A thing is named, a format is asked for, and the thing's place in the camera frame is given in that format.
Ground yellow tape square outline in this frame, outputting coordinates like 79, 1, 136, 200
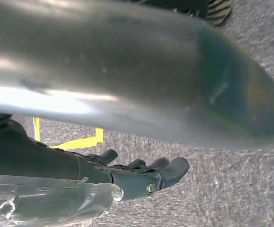
33, 117, 104, 151

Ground clear plastic film cover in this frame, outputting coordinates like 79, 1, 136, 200
0, 174, 124, 227

